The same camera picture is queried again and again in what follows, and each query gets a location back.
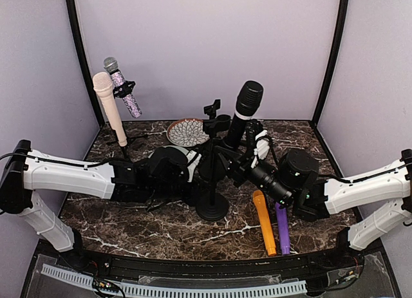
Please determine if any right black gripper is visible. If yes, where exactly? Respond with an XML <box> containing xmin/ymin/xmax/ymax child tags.
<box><xmin>215</xmin><ymin>137</ymin><xmax>294</xmax><ymax>206</ymax></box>

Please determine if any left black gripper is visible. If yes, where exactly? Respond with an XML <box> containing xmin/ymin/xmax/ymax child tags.
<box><xmin>148</xmin><ymin>176</ymin><xmax>211</xmax><ymax>207</ymax></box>

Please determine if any black stand of purple microphone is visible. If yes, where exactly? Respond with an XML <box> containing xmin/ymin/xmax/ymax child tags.
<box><xmin>198</xmin><ymin>115</ymin><xmax>230</xmax><ymax>181</ymax></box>

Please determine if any orange microphone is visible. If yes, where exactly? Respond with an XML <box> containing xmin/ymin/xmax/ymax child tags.
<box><xmin>252</xmin><ymin>190</ymin><xmax>277</xmax><ymax>257</ymax></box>

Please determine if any black microphone white ring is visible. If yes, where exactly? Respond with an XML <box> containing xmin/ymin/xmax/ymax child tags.
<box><xmin>223</xmin><ymin>80</ymin><xmax>265</xmax><ymax>149</ymax></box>

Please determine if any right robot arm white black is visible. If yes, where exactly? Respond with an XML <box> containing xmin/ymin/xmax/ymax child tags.
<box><xmin>214</xmin><ymin>146</ymin><xmax>411</xmax><ymax>268</ymax></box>

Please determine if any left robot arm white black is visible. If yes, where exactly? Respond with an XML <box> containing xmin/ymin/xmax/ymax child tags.
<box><xmin>1</xmin><ymin>140</ymin><xmax>201</xmax><ymax>270</ymax></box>

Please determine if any black stand of cream microphone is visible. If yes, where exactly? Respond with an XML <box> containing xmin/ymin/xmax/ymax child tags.
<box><xmin>118</xmin><ymin>130</ymin><xmax>129</xmax><ymax>158</ymax></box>

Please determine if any empty black microphone stand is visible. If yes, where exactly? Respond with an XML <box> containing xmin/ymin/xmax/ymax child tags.
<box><xmin>203</xmin><ymin>99</ymin><xmax>221</xmax><ymax>122</ymax></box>

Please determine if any tripod stand of glitter microphone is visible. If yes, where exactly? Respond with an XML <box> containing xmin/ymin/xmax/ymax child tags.
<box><xmin>106</xmin><ymin>80</ymin><xmax>152</xmax><ymax>147</ymax></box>

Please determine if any cream pink microphone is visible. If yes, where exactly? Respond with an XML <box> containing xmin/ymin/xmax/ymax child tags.
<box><xmin>92</xmin><ymin>71</ymin><xmax>127</xmax><ymax>147</ymax></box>

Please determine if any glitter silver purple microphone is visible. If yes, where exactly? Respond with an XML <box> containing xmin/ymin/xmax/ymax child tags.
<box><xmin>104</xmin><ymin>57</ymin><xmax>142</xmax><ymax>118</ymax></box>

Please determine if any light green plate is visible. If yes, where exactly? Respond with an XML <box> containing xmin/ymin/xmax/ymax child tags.
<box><xmin>147</xmin><ymin>145</ymin><xmax>190</xmax><ymax>158</ymax></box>

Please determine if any floral patterned bowl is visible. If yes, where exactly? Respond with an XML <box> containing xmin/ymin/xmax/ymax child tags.
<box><xmin>167</xmin><ymin>118</ymin><xmax>209</xmax><ymax>147</ymax></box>

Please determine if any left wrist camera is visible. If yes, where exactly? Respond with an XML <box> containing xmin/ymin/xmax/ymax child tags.
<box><xmin>182</xmin><ymin>149</ymin><xmax>201</xmax><ymax>183</ymax></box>

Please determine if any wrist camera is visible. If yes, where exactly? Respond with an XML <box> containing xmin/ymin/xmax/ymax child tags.
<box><xmin>245</xmin><ymin>119</ymin><xmax>271</xmax><ymax>169</ymax></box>
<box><xmin>182</xmin><ymin>149</ymin><xmax>201</xmax><ymax>183</ymax></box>

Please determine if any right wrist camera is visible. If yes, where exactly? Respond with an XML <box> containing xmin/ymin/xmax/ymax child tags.
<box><xmin>245</xmin><ymin>119</ymin><xmax>271</xmax><ymax>169</ymax></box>

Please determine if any black front rail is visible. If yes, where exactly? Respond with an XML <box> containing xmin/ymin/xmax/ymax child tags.
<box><xmin>59</xmin><ymin>250</ymin><xmax>361</xmax><ymax>280</ymax></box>

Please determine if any white slotted cable duct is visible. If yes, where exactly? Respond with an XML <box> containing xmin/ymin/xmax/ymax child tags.
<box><xmin>41</xmin><ymin>264</ymin><xmax>307</xmax><ymax>298</ymax></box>

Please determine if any right black frame post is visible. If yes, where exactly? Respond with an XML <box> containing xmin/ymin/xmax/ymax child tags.
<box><xmin>310</xmin><ymin>0</ymin><xmax>349</xmax><ymax>132</ymax></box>

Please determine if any black frame post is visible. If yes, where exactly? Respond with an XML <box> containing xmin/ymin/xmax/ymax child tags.
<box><xmin>66</xmin><ymin>0</ymin><xmax>105</xmax><ymax>128</ymax></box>
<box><xmin>310</xmin><ymin>0</ymin><xmax>349</xmax><ymax>132</ymax></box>

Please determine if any left black frame post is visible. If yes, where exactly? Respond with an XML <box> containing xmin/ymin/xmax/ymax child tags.
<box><xmin>66</xmin><ymin>0</ymin><xmax>105</xmax><ymax>128</ymax></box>

